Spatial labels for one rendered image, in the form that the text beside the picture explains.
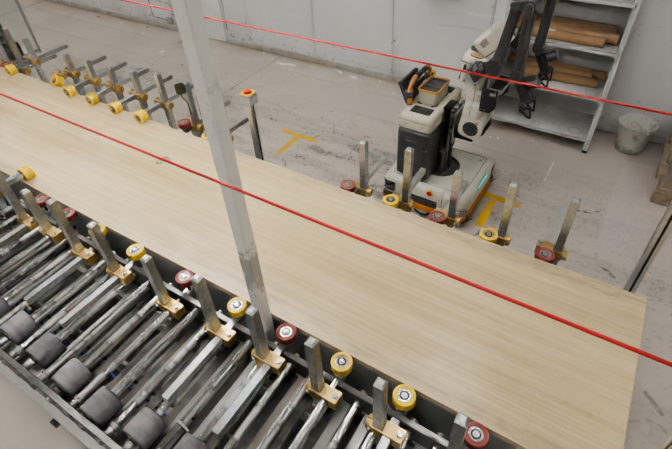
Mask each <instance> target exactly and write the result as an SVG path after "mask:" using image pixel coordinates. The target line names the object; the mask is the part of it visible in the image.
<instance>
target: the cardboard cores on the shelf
mask: <svg viewBox="0 0 672 449"><path fill-rule="evenodd" d="M523 15H524V14H521V15H520V18H519V21H518V23H517V26H516V28H518V29H519V27H520V25H521V22H522V20H523ZM542 15H543V14H542V13H537V16H536V19H535V23H534V27H533V32H532V36H537V33H538V29H539V26H540V22H541V18H542ZM618 28H619V26H618V25H612V24H606V23H599V22H593V21H586V20H580V19H574V18H567V17H561V16H555V15H553V17H552V21H551V24H550V28H549V31H548V34H547V38H548V39H553V40H559V41H564V42H570V43H575V44H581V45H587V46H592V47H598V48H603V47H604V44H611V45H617V43H618V40H619V38H620V34H617V31H618ZM515 56H516V53H511V54H510V57H509V61H515ZM547 62H548V61H547ZM548 66H552V67H553V68H554V70H553V74H552V79H551V80H555V81H560V82H565V83H570V84H576V85H581V86H586V87H591V88H596V86H597V83H598V81H599V79H601V80H605V79H606V76H607V73H608V72H606V71H601V70H596V69H591V68H586V67H581V66H576V65H571V64H566V63H561V62H556V61H550V62H548ZM538 73H539V67H538V64H537V60H536V57H531V56H527V58H526V65H525V72H524V75H528V76H533V75H537V76H538Z"/></svg>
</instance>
